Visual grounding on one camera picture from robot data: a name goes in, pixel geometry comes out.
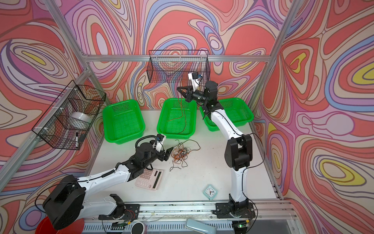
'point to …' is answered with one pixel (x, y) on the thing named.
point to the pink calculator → (149, 179)
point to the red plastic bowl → (46, 226)
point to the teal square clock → (210, 192)
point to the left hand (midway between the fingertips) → (169, 144)
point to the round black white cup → (138, 227)
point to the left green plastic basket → (123, 121)
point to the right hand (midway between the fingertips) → (177, 92)
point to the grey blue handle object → (199, 227)
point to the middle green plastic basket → (171, 109)
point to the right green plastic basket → (237, 110)
